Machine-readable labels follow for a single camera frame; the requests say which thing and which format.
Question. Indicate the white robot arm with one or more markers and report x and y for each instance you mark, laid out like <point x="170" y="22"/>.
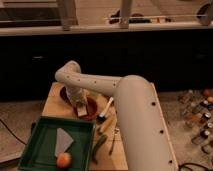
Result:
<point x="145" y="136"/>

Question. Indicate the green plastic tray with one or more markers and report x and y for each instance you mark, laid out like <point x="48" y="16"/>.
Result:
<point x="39" y="153"/>

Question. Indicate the metal fork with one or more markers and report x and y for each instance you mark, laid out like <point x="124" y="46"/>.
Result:
<point x="116" y="130"/>

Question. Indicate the orange peach fruit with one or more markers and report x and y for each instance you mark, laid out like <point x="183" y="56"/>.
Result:
<point x="63" y="160"/>

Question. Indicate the yellow handled knife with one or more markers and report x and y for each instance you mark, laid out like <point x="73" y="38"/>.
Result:
<point x="104" y="126"/>

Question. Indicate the white handled brush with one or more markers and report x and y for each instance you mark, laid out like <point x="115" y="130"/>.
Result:
<point x="103" y="115"/>

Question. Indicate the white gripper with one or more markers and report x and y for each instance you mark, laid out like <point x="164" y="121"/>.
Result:
<point x="76" y="95"/>

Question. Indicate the white eraser block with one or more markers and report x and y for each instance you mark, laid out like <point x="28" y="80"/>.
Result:
<point x="82" y="111"/>

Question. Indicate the red bowl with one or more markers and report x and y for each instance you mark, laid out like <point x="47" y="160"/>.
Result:
<point x="91" y="108"/>

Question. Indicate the green cucumber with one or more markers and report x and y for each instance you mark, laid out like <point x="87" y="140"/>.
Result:
<point x="97" y="146"/>

